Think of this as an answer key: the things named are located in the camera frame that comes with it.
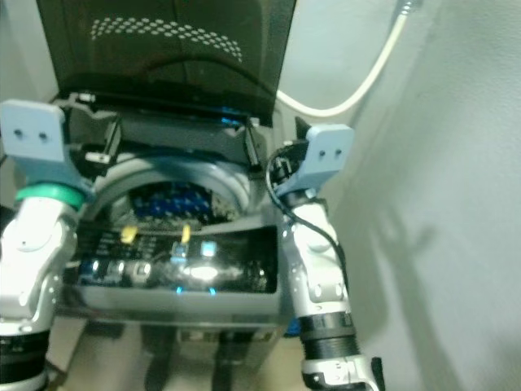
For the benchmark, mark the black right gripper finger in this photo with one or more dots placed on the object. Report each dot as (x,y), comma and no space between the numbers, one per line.
(262,173)
(250,145)

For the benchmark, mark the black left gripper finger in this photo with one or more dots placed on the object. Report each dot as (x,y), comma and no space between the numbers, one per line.
(98,156)
(112,137)

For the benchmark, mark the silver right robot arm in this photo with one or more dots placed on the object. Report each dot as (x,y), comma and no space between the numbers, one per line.
(317,269)

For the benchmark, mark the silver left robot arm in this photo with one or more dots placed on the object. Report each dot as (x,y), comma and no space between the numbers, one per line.
(28,261)

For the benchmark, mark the grey top-load washing machine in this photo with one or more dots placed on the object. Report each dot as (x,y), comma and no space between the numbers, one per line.
(179,314)

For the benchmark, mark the perforated steel washer drum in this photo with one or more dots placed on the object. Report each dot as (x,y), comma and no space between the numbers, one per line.
(216,213)

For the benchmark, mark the wide yellow tape sticker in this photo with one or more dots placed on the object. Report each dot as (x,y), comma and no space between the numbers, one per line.
(128,235)

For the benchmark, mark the dark transparent washer lid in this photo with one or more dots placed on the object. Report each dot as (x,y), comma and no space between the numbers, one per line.
(171,69)

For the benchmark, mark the narrow yellow tape sticker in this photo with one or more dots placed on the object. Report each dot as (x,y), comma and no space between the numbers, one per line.
(186,234)

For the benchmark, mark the black glossy washer control panel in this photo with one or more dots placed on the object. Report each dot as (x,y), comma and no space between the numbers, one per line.
(236,273)

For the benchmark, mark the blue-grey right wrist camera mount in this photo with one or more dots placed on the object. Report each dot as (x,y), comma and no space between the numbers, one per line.
(330,155)

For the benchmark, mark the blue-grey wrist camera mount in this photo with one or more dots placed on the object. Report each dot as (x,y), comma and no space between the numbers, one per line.
(32,134)
(330,155)

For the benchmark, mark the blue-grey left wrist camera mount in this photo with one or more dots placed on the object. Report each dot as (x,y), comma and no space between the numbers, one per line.
(32,134)

